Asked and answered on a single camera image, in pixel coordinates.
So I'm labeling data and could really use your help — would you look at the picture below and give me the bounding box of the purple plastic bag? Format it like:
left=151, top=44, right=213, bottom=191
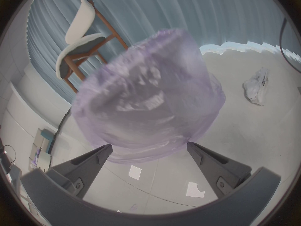
left=71, top=28, right=227, bottom=165

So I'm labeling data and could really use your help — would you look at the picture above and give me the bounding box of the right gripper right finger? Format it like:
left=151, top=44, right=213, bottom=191
left=187, top=142, right=252, bottom=199

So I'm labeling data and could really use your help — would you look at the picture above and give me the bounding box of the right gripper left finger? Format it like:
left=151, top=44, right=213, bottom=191
left=48, top=144, right=113, bottom=200

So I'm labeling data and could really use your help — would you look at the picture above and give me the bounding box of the white box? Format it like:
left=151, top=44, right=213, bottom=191
left=31, top=145, right=52, bottom=171

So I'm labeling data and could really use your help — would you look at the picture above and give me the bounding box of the white cushioned wooden chair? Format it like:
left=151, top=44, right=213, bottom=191
left=56, top=0, right=129, bottom=94

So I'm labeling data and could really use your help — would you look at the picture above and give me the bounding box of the pale blue curtain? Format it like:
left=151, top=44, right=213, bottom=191
left=25, top=0, right=301, bottom=105

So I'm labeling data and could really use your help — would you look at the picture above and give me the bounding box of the clear plastic wrapper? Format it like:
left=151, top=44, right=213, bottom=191
left=243, top=67, right=269, bottom=106

